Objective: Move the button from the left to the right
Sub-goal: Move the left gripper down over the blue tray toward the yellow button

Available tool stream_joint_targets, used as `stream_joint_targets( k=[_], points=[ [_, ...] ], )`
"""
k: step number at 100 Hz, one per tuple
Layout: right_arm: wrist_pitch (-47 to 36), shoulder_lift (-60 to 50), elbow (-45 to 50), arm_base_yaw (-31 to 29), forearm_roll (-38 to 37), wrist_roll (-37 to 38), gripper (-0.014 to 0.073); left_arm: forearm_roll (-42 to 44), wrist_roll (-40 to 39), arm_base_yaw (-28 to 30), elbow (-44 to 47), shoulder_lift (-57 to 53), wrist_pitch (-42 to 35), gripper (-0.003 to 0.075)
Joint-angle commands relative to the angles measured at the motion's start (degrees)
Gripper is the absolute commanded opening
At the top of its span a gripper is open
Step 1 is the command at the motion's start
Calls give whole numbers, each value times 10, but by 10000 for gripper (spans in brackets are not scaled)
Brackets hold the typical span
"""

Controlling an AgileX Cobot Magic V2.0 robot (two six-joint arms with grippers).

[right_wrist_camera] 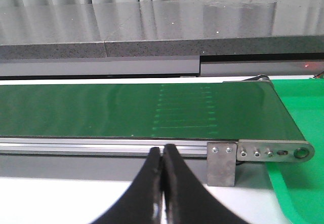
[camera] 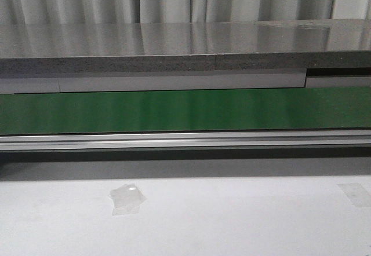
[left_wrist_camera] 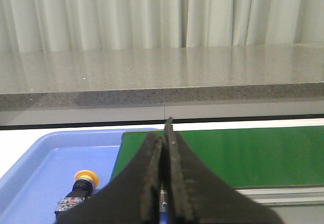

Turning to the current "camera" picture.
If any grey stone counter slab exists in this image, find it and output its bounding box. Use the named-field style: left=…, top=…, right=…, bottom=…
left=1, top=19, right=370, bottom=78

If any clear tape patch left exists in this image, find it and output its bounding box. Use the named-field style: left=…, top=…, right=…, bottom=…
left=109, top=184, right=146, bottom=215

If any aluminium conveyor front rail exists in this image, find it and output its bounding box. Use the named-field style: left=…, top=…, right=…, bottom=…
left=1, top=129, right=370, bottom=152

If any green conveyor belt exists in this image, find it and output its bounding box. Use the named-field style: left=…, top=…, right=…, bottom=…
left=1, top=87, right=370, bottom=136

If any white pleated curtain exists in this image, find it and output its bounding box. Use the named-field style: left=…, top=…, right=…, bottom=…
left=1, top=0, right=370, bottom=25

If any clear tape patch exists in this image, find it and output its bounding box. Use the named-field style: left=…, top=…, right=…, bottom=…
left=109, top=184, right=146, bottom=215
left=338, top=183, right=371, bottom=208

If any clear tape patch right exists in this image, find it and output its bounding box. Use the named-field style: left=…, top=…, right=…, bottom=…
left=338, top=183, right=371, bottom=208

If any grey conveyor back rail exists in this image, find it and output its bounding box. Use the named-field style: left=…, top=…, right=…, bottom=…
left=1, top=67, right=370, bottom=94

